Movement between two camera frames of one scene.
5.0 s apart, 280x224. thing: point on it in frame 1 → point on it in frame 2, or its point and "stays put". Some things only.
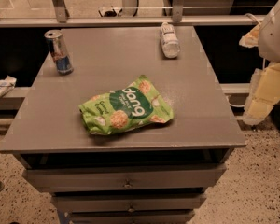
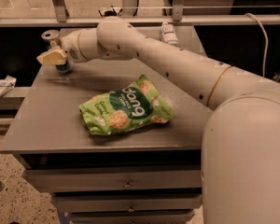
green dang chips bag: x=138 y=103 stays put
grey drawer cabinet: x=159 y=173 stays put
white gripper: x=275 y=36 → x=70 y=46
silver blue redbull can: x=63 y=62 stays put
